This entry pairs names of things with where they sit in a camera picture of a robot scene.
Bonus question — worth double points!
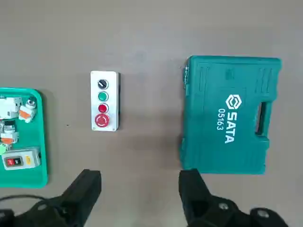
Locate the orange white pushbutton module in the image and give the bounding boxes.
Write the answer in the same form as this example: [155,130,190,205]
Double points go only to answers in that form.
[18,96,38,123]
[0,120,20,145]

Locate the white four-button control box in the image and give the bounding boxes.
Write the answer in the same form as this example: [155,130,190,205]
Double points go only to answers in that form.
[90,70,121,131]

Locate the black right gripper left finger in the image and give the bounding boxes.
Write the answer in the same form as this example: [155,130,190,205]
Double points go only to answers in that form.
[0,169,102,227]

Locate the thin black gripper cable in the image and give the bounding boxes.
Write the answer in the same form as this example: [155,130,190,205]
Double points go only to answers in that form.
[0,194,52,206]

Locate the white contact block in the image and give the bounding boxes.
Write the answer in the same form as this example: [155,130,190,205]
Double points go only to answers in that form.
[0,96,23,119]

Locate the green SATA tool case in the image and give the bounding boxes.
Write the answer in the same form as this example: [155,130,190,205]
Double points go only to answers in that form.
[178,55,283,175]

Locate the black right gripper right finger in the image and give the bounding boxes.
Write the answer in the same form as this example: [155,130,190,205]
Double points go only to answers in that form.
[178,168,288,227]

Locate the green plastic tray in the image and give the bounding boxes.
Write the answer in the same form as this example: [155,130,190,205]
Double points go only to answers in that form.
[0,87,48,189]

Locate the grey switch box red black buttons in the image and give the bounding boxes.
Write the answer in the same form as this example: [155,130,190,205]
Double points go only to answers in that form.
[1,146,42,171]

